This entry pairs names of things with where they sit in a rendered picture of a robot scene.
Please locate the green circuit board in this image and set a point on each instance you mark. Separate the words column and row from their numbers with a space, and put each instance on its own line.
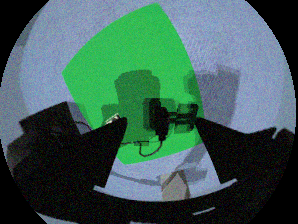
column 128, row 69

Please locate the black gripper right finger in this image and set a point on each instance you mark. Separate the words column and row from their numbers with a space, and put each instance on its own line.
column 229, row 149

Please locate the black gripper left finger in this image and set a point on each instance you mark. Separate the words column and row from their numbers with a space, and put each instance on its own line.
column 94, row 152

